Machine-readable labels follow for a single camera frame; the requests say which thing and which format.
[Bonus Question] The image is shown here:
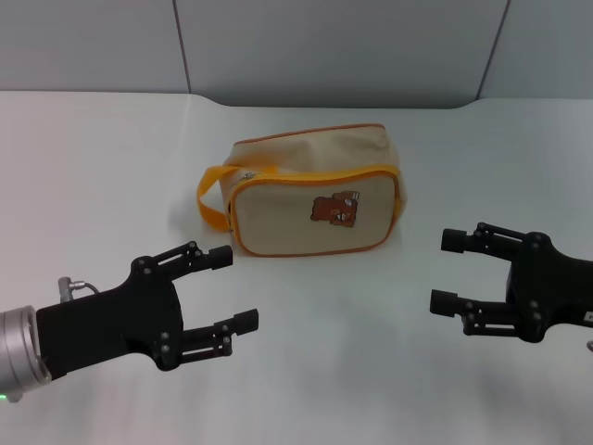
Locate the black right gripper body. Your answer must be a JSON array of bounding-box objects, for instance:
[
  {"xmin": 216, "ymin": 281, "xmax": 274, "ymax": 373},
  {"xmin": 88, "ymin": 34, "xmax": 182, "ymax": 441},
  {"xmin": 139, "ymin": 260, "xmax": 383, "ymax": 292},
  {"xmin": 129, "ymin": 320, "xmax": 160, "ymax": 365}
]
[{"xmin": 506, "ymin": 231, "xmax": 593, "ymax": 345}]

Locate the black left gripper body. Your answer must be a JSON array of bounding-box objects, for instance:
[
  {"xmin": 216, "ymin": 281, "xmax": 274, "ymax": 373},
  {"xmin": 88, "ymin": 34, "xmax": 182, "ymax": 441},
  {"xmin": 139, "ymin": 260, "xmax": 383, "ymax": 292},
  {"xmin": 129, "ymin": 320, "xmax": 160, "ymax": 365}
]
[{"xmin": 35, "ymin": 254, "xmax": 187, "ymax": 377}]

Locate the beige bag with orange trim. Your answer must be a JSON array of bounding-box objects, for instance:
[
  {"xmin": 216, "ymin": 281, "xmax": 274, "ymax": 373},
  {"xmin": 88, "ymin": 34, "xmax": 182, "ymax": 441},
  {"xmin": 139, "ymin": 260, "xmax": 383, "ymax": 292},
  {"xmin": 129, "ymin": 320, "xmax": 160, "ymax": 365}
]
[{"xmin": 196, "ymin": 122, "xmax": 406, "ymax": 259}]

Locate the left arm cable with connector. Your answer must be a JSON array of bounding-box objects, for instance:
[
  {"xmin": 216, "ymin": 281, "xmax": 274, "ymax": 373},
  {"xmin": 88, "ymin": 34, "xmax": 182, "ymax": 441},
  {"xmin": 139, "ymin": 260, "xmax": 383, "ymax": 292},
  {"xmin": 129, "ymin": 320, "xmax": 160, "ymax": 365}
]
[{"xmin": 57, "ymin": 275, "xmax": 102, "ymax": 303}]

